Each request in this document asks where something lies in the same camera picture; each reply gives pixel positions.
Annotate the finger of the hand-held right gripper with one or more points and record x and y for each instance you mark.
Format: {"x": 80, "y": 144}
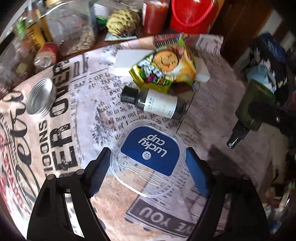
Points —
{"x": 281, "y": 115}

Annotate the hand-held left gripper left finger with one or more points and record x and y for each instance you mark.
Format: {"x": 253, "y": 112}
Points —
{"x": 97, "y": 177}

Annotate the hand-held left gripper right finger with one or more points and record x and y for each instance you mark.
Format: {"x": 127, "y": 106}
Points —
{"x": 196, "y": 169}

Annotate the dark green bottle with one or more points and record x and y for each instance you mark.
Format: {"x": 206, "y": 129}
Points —
{"x": 254, "y": 102}

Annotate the clear lid blue label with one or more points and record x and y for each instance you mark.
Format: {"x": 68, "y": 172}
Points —
{"x": 148, "y": 160}

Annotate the dark bottle white label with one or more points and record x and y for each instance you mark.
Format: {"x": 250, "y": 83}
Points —
{"x": 159, "y": 103}

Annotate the white foam block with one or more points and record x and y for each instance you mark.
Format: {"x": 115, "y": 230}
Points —
{"x": 203, "y": 74}

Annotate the yellow green snack packet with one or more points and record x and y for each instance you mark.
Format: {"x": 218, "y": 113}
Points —
{"x": 166, "y": 64}

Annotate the white box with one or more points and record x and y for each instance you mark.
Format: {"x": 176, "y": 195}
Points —
{"x": 126, "y": 61}

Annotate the black bag white triangles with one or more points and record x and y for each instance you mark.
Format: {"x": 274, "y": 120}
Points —
{"x": 285, "y": 80}

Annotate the light blue paper bag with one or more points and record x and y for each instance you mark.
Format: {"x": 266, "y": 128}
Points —
{"x": 260, "y": 75}

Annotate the blue glittery cloth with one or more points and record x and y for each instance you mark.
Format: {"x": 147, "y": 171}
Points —
{"x": 272, "y": 49}

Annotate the printed newspaper tablecloth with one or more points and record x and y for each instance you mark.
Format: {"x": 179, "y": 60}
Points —
{"x": 92, "y": 99}

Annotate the dark wooden door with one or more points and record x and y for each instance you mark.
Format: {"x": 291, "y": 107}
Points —
{"x": 240, "y": 23}

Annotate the small bottle red label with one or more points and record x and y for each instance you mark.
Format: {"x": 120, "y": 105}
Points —
{"x": 46, "y": 56}

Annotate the red thermos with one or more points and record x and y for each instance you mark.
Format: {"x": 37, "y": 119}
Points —
{"x": 194, "y": 14}

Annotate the plastic jar yellow lid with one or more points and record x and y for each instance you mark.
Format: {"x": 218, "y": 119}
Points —
{"x": 71, "y": 30}

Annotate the liquor bottle yellow label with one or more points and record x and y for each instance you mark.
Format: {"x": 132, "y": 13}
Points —
{"x": 34, "y": 34}

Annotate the yellow scaly fruit ornament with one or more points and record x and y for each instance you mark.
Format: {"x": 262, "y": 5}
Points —
{"x": 122, "y": 20}

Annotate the red sauce jar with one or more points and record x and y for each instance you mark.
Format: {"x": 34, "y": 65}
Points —
{"x": 155, "y": 15}

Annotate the green cap bottle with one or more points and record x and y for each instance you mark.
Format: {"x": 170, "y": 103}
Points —
{"x": 20, "y": 26}

